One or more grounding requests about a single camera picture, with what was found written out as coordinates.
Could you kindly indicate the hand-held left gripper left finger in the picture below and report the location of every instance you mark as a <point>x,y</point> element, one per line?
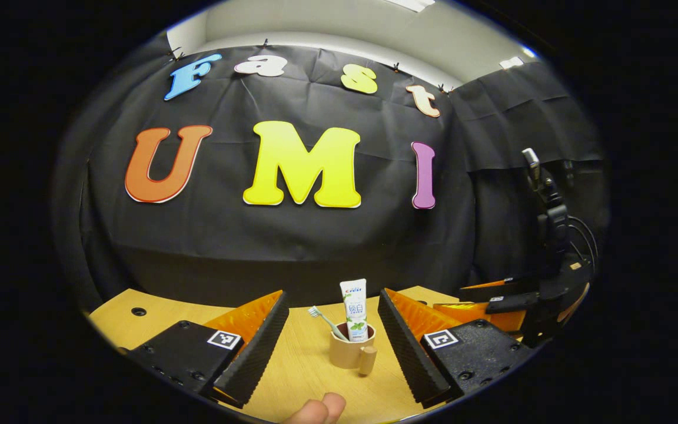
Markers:
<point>262,347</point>

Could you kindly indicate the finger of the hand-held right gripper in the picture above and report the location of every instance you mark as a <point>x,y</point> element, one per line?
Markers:
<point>498,288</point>
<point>504,315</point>

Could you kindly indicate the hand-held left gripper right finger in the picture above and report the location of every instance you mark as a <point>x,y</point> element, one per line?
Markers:
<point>409,347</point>

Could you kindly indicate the beige cup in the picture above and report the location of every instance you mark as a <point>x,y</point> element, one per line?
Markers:
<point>348,356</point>

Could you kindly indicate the white toothpaste tube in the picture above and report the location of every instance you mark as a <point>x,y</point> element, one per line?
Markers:
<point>355,306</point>

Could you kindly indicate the pale green toothbrush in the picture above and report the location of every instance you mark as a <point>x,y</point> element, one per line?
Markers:
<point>324,318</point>

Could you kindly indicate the wooden desktop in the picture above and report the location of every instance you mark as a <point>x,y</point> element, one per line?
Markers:
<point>303,377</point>

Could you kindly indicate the black backdrop cloth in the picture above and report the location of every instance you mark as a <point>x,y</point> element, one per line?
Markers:
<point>315,241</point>

